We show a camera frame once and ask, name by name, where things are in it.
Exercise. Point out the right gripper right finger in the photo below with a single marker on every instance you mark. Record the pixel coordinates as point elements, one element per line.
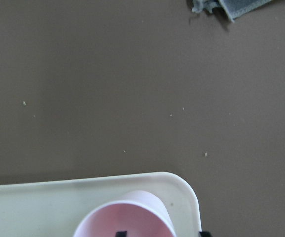
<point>204,234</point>

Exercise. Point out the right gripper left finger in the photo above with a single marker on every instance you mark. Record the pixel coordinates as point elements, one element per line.
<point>121,234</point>

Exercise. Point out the pink cup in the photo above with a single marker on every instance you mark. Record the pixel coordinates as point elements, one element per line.
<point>140,213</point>

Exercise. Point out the cream plastic tray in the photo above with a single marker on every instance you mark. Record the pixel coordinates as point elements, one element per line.
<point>55,208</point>

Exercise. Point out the grey folded cloth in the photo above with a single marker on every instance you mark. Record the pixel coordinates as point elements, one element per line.
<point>232,8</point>

